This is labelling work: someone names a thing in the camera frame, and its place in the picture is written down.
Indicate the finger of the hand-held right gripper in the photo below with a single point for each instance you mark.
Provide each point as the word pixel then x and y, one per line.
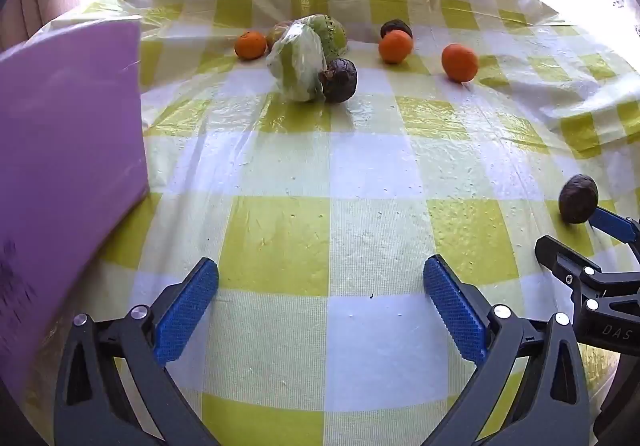
pixel 560 258
pixel 615 225

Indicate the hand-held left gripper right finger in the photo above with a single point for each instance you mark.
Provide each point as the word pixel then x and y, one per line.
pixel 452 311

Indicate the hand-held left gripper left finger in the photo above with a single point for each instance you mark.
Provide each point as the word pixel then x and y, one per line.
pixel 187 311

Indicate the dark brown avocado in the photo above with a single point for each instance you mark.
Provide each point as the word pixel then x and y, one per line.
pixel 341 81
pixel 578 198
pixel 395 27

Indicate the purple cardboard box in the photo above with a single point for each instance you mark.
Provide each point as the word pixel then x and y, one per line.
pixel 65 151

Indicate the yellow white checked tablecloth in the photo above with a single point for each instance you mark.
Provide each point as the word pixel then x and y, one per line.
pixel 325 166

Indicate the orange tangerine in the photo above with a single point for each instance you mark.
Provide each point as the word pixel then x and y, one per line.
pixel 251 45
pixel 460 62
pixel 395 47

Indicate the plastic-wrapped half cabbage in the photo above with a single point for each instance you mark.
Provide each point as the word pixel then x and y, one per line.
pixel 296 63

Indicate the small yellowish wrapped fruit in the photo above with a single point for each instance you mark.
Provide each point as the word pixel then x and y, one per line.
pixel 275 33

